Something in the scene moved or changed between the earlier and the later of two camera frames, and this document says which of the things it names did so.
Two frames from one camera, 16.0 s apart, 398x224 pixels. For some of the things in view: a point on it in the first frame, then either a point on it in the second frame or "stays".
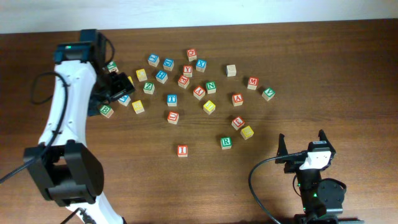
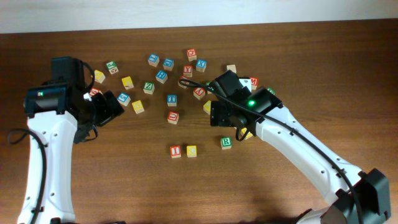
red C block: x=191 y=54 stays
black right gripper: x=291 y=165 → x=219 y=113
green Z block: x=148 y=88 stays
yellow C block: x=131 y=81 → x=191 y=151
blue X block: x=201 y=65 stays
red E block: x=183 y=81 stays
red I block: x=182 y=150 → x=175 y=151
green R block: x=226 y=142 stays
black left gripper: x=124 y=86 → x=111 y=107
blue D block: x=168 y=64 stays
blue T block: x=171 y=100 stays
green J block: x=112 y=67 stays
